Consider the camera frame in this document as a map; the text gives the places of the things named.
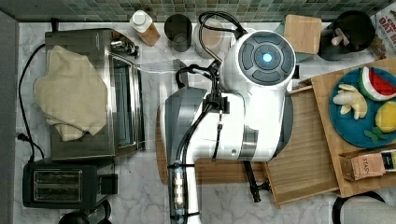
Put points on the wooden drawer with black handle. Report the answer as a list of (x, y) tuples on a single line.
[(304, 167)]

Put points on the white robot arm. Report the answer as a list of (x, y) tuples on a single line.
[(245, 116)]

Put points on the stainless steel toaster oven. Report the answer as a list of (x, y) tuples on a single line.
[(123, 134)]

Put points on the clear jar of cereal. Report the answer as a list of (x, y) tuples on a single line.
[(212, 39)]

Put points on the dark grey cup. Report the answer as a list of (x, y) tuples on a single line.
[(178, 30)]

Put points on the white cap bottle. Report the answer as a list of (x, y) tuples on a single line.
[(145, 28)]

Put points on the beige folded towel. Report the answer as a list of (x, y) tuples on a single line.
[(72, 95)]

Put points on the teal canister with wooden lid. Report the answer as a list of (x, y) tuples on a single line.
[(303, 33)]

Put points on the black two-slot toaster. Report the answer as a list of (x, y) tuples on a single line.
[(68, 185)]

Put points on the toy peeled banana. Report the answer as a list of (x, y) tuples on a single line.
[(350, 99)]

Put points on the blue plate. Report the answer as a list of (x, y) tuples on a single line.
[(358, 132)]

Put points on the wooden utensil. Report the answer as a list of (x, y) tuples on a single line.
[(340, 38)]

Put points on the tea bag box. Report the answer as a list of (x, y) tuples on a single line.
[(359, 165)]

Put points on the toy watermelon slice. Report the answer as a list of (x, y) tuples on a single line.
[(377, 84)]

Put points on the black utensil holder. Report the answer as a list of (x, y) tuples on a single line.
[(359, 28)]

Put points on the toy yellow lemon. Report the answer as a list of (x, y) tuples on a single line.
[(385, 118)]

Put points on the cereal box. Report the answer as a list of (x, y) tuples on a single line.
[(384, 44)]

